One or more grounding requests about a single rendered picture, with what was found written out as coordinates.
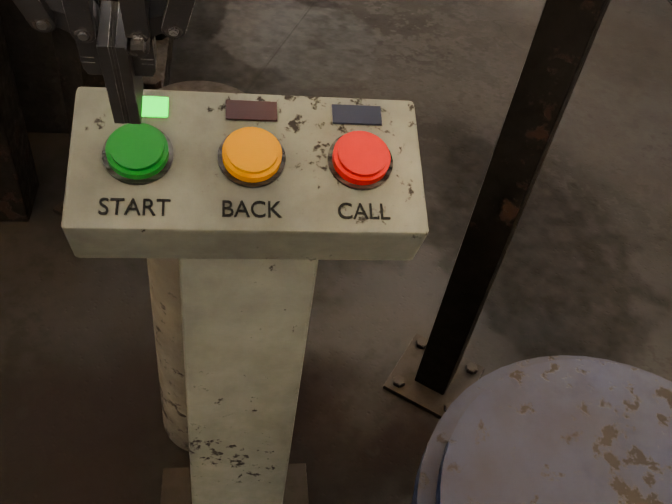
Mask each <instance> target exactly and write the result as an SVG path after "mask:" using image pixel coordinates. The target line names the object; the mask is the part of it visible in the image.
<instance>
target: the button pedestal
mask: <svg viewBox="0 0 672 504"><path fill-rule="evenodd" d="M143 96H151V97H168V98H169V104H168V117H167V118H165V117H141V123H145V124H149V125H151V126H154V127H155V128H157V129H158V130H160V131H161V132H162V133H163V135H164V136H165V138H166V140H167V143H168V148H169V158H168V161H167V163H166V165H165V167H164V168H163V169H162V170H161V171H160V172H159V173H158V174H156V175H154V176H152V177H150V178H147V179H142V180H134V179H128V178H125V177H122V176H120V175H119V174H117V173H116V172H115V171H114V170H113V169H112V168H111V167H110V165H109V163H108V160H107V157H106V152H105V147H106V143H107V140H108V138H109V136H110V135H111V134H112V133H113V132H114V131H115V130H116V129H118V128H119V127H121V126H123V125H126V124H129V123H125V124H119V123H114V119H113V115H112V111H111V106H110V102H109V98H108V94H107V90H106V88H105V87H82V86H81V87H78V88H77V90H76V95H75V104H74V113H73V122H72V131H71V140H70V149H69V158H68V168H67V177H66V186H65V195H64V204H63V213H62V222H61V227H62V229H63V232H64V234H65V236H66V238H67V240H68V242H69V245H70V247H71V249H72V251H73V253H74V255H75V256H76V257H79V258H175V259H178V262H179V279H180V297H181V315H182V333H183V350H184V368H185V386H186V404H187V421H188V439H189V457H190V467H185V468H163V478H162V492H161V504H309V500H308V487H307V474H306V464H305V463H297V464H288V463H289V456H290V449H291V443H292V436H293V429H294V422H295V415H296V409H297V402H298V395H299V388H300V381H301V375H302V368H303V361H304V354H305V348H306V341H307V334H308V327H309V320H310V314H311V307H312V300H313V293H314V287H315V280H316V273H317V266H318V260H411V259H413V258H414V256H415V254H416V253H417V251H418V249H419V248H420V246H421V244H422V243H423V241H424V240H425V238H426V236H427V235H428V232H429V229H428V220H427V212H426V203H425V194H424V186H423V177H422V168H421V160H420V151H419V142H418V134H417V125H416V117H415V108H414V104H413V102H412V101H404V100H381V99H358V98H335V97H312V96H289V95H266V94H243V93H220V92H197V91H174V90H151V89H143ZM226 100H247V101H270V102H277V119H278V120H277V122H271V121H245V120H226V119H225V117H226ZM332 104H342V105H366V106H381V116H382V126H377V125H351V124H333V123H332V107H331V105H332ZM244 127H258V128H262V129H264V130H266V131H268V132H270V133H271V134H273V135H274V136H275V137H276V138H277V140H278V141H279V143H280V145H281V149H282V159H281V164H280V167H279V169H278V171H277V172H276V173H275V174H274V175H273V176H272V177H270V178H269V179H267V180H265V181H262V182H254V183H251V182H245V181H241V180H239V179H237V178H235V177H234V176H232V175H231V174H230V173H229V172H228V171H227V169H226V168H225V166H224V164H223V160H222V148H223V144H224V142H225V140H226V138H227V137H228V136H229V135H230V134H231V133H232V132H234V131H236V130H238V129H240V128H244ZM352 131H366V132H370V133H372V134H374V135H376V136H378V137H379V138H381V139H382V140H383V141H384V143H385V144H386V145H387V147H388V149H389V152H390V156H391V161H390V165H389V168H388V170H387V172H386V174H385V176H384V177H383V178H382V179H381V180H379V181H378V182H376V183H373V184H370V185H356V184H353V183H350V182H348V181H346V180H345V179H343V178H342V177H341V176H340V175H339V174H338V173H337V171H336V170H335V168H334V165H333V162H332V154H333V150H334V146H335V144H336V142H337V141H338V140H339V138H340V137H342V136H343V135H345V134H347V133H349V132H352Z"/></svg>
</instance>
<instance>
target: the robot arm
mask: <svg viewBox="0 0 672 504"><path fill-rule="evenodd" d="M195 1H196V0H119V2H115V1H106V0H101V1H100V10H99V0H13V2H14V3H15V4H16V6H17V7H18V9H19V10H20V12H21V13H22V14H23V16H24V17H25V19H26V20H27V21H28V23H29V24H30V26H31V27H32V28H34V29H35V30H37V31H40V32H51V31H53V30H54V29H55V27H56V28H60V29H63V30H66V31H67V32H69V33H70V34H71V36H72V37H73V38H74V39H75V41H76V44H77V48H78V51H79V55H80V58H81V62H82V66H83V69H84V70H85V71H86V72H87V73H88V74H92V75H103V77H104V81H105V86H106V90H107V94H108V98H109V102H110V106H111V111H112V115H113V119H114V123H119V124H125V123H129V124H130V123H131V124H141V117H142V101H143V77H142V76H150V77H153V76H154V74H155V72H156V63H157V46H156V38H155V36H157V35H159V34H164V35H165V36H167V37H169V38H173V39H177V38H181V37H183V36H184V35H185V33H186V30H187V27H188V24H189V20H190V17H191V14H192V11H193V7H194V4H195Z"/></svg>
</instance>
